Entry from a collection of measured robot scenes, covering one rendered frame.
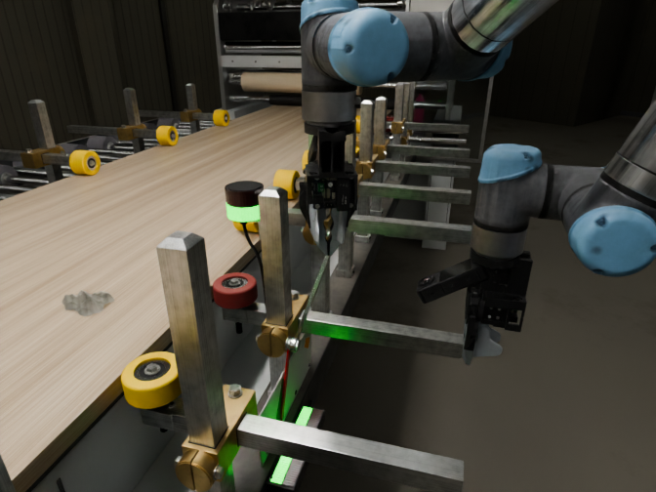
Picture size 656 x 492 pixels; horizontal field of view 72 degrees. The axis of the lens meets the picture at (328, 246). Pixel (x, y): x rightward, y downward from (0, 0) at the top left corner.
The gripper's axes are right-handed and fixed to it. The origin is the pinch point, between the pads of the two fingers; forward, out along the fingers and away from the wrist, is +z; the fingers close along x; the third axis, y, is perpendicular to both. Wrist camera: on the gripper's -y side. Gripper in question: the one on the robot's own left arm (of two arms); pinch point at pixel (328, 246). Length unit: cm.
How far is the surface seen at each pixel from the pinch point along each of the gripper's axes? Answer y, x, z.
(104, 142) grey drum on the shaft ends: -173, -100, 17
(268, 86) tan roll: -249, -19, -3
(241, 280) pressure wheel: -8.5, -15.5, 10.4
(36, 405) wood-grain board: 21.2, -37.9, 10.8
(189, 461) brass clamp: 27.3, -18.6, 15.1
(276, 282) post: 1.7, -8.5, 5.5
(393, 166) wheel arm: -70, 26, 5
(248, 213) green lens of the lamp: 1.2, -12.3, -6.5
